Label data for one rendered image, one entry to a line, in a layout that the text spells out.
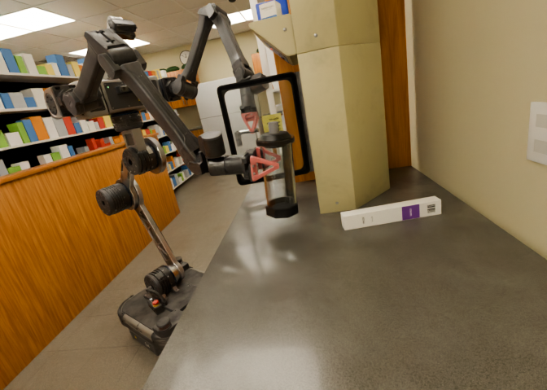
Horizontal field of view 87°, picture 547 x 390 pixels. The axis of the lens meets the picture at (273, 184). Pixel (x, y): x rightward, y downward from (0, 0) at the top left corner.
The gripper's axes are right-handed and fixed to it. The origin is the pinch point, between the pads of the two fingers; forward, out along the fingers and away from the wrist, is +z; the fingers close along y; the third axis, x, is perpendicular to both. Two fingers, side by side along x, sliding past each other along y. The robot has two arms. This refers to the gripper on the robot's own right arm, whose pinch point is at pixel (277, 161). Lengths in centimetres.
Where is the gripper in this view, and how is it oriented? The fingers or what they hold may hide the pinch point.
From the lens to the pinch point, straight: 82.6
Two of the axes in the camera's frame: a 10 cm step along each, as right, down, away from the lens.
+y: 0.9, -3.3, 9.4
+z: 9.9, -0.6, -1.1
